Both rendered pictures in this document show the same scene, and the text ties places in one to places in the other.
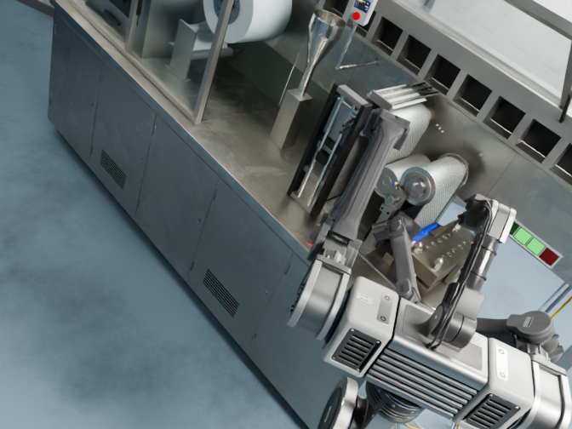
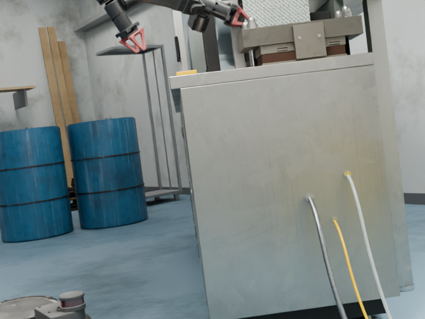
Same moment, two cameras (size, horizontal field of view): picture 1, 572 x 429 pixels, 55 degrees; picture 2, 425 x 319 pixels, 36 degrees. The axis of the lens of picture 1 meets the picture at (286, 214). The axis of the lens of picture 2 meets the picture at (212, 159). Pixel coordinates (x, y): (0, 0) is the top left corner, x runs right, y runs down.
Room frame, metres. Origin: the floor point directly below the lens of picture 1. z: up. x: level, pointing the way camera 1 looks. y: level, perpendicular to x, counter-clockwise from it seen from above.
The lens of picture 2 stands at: (0.32, -2.30, 0.72)
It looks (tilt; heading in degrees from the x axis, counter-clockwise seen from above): 3 degrees down; 56
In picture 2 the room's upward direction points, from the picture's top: 7 degrees counter-clockwise
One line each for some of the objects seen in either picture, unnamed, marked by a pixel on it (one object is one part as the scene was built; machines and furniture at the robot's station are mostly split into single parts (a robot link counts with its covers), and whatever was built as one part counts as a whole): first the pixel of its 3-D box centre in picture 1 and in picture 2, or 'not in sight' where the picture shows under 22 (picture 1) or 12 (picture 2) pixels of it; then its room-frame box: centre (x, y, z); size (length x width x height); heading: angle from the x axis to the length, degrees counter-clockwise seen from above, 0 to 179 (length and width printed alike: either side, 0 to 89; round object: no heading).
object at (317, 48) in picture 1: (301, 91); not in sight; (2.25, 0.16, 1.18); 0.14 x 0.14 x 0.57
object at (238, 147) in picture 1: (240, 122); (237, 93); (2.30, 0.38, 0.88); 2.52 x 0.66 x 0.04; 59
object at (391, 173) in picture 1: (403, 174); not in sight; (1.95, -0.37, 1.17); 0.26 x 0.12 x 0.12; 149
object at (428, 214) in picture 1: (428, 214); (276, 9); (1.85, -0.52, 1.11); 0.23 x 0.01 x 0.18; 149
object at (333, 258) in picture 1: (327, 271); not in sight; (0.92, -0.14, 1.45); 0.09 x 0.08 x 0.12; 88
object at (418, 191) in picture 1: (415, 187); not in sight; (1.77, -0.39, 1.25); 0.07 x 0.02 x 0.07; 59
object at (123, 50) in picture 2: not in sight; (138, 126); (3.54, 3.89, 0.83); 0.62 x 0.50 x 1.67; 178
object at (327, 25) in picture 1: (327, 25); not in sight; (2.25, 0.16, 1.50); 0.14 x 0.14 x 0.06
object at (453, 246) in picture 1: (443, 250); (298, 35); (1.83, -0.64, 1.00); 0.40 x 0.16 x 0.06; 149
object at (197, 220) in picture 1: (220, 191); (251, 180); (2.31, 0.38, 0.43); 2.52 x 0.64 x 0.86; 59
